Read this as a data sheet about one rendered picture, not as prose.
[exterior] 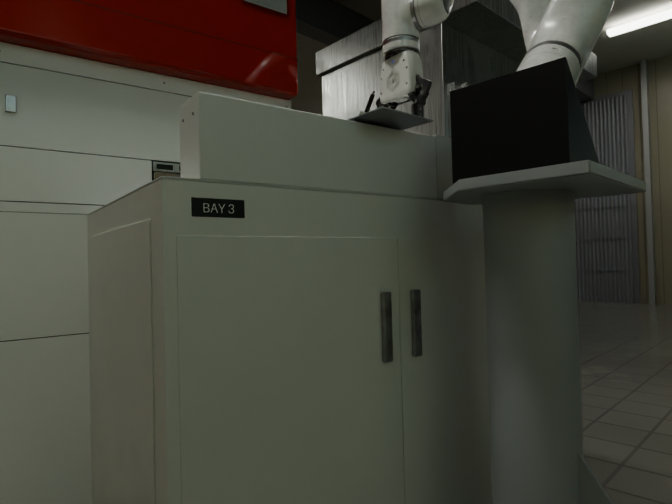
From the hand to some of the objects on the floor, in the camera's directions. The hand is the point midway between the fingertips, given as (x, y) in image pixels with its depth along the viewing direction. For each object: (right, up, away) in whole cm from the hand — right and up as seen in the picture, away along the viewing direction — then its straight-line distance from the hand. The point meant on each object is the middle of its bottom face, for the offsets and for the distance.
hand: (403, 124), depth 111 cm
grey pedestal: (+30, -98, -28) cm, 106 cm away
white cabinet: (-19, -100, +14) cm, 103 cm away
